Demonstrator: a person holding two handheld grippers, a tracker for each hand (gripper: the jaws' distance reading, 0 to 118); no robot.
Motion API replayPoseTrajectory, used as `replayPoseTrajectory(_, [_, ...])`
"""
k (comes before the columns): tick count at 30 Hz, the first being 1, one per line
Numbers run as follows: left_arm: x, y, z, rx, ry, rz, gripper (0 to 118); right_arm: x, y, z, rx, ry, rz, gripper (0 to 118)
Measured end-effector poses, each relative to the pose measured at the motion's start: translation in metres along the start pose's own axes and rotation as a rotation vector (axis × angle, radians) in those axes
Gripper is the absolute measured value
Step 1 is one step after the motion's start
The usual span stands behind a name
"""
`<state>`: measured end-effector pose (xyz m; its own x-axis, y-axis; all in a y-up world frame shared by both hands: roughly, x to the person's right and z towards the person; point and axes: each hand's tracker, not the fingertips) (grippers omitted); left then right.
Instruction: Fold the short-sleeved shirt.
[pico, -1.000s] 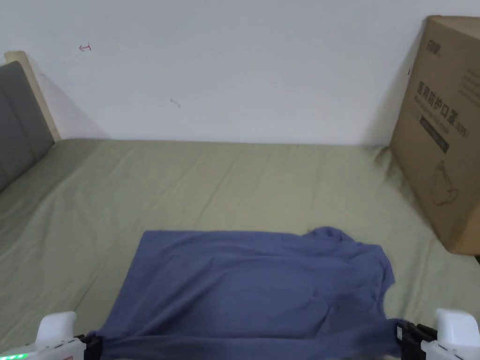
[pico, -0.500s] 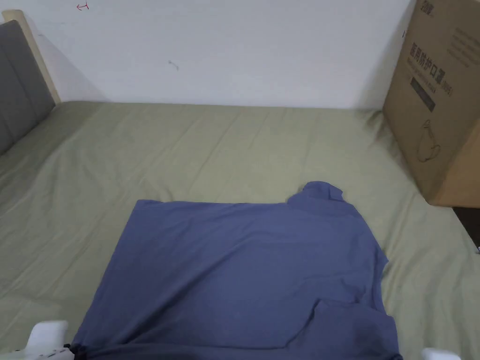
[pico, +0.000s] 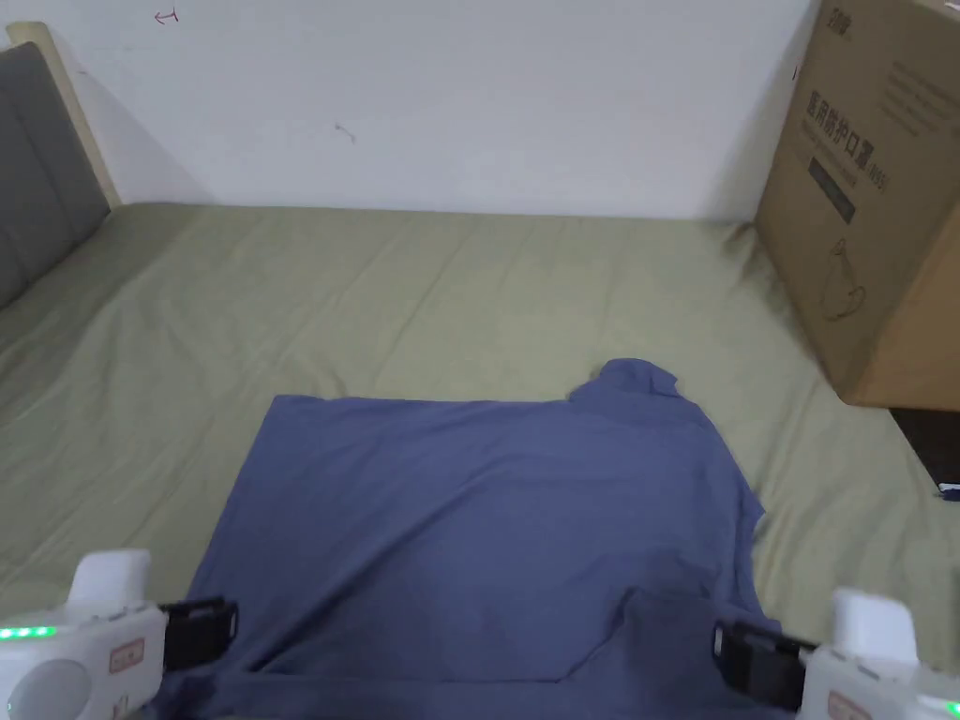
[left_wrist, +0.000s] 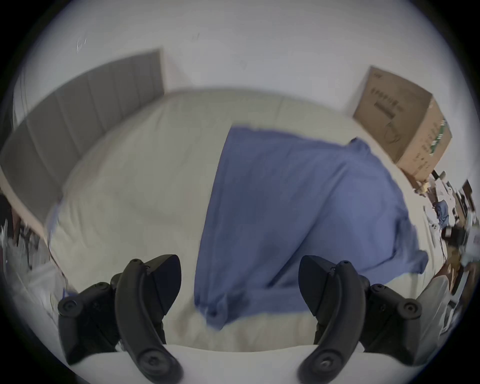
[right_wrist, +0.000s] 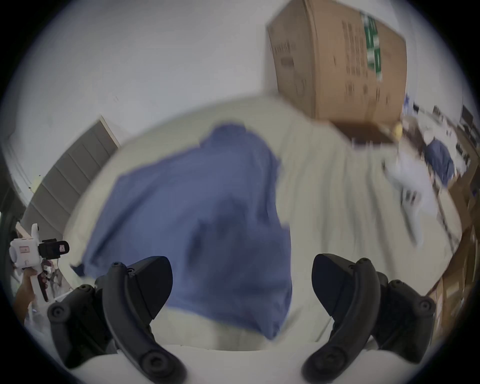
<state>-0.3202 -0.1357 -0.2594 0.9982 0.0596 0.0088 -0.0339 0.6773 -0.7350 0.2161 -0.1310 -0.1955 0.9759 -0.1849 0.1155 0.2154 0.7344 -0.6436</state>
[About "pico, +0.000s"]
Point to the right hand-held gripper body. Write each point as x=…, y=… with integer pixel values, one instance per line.
x=862, y=660

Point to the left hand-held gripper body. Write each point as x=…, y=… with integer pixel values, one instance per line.
x=90, y=645

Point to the dark blue shirt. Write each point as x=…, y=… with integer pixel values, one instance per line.
x=480, y=540

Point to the bed with pale green sheet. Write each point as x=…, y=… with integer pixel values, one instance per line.
x=375, y=300

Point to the brown cardboard carton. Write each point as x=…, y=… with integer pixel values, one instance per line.
x=877, y=187

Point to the grey padded headboard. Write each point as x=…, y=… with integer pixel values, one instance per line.
x=41, y=165

